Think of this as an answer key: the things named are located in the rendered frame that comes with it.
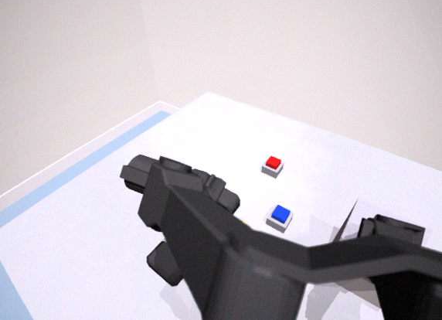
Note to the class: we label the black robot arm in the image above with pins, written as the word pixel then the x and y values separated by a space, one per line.
pixel 235 272

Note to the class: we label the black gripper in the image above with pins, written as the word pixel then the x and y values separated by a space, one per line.
pixel 161 259

